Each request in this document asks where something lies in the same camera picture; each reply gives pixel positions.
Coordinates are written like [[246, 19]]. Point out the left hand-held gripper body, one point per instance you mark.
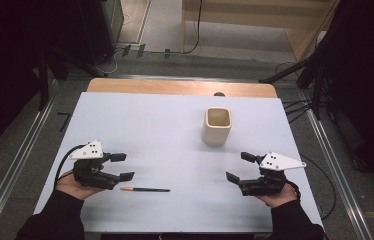
[[91, 175]]

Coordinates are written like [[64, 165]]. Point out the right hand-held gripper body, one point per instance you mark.
[[268, 185]]

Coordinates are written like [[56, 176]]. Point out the black pencil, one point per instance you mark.
[[148, 189]]

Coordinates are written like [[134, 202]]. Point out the person's right hand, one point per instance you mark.
[[280, 199]]

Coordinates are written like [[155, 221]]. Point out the person's left hand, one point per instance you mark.
[[71, 188]]

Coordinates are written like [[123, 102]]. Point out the beige square cup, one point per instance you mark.
[[215, 131]]

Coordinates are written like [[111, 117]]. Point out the white board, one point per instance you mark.
[[175, 160]]

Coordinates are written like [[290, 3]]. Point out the wooden table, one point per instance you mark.
[[175, 87]]

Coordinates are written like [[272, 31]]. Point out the black metal stand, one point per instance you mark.
[[315, 83], [45, 83]]

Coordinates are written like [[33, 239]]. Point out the dark cabinet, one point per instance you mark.
[[101, 26]]

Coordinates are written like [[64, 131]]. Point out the light wooden furniture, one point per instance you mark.
[[251, 23]]

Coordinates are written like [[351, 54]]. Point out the black curtain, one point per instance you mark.
[[368, 83], [1, 66]]

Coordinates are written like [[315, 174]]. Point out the metal floor rail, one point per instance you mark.
[[338, 166], [15, 166]]

